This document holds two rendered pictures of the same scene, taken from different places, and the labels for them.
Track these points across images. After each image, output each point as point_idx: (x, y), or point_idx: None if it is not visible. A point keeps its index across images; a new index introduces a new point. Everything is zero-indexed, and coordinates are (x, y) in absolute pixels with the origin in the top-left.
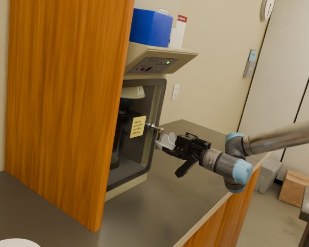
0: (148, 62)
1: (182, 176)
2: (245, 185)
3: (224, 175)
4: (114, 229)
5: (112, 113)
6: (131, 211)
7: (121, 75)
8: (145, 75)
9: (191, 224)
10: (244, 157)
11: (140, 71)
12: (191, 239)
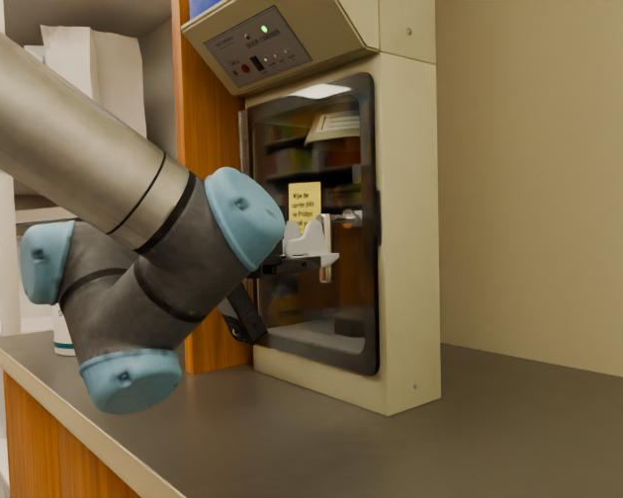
0: (228, 51)
1: (239, 341)
2: (82, 364)
3: None
4: (184, 381)
5: (178, 152)
6: (232, 394)
7: (180, 89)
8: (311, 81)
9: (137, 450)
10: (141, 257)
11: (252, 74)
12: None
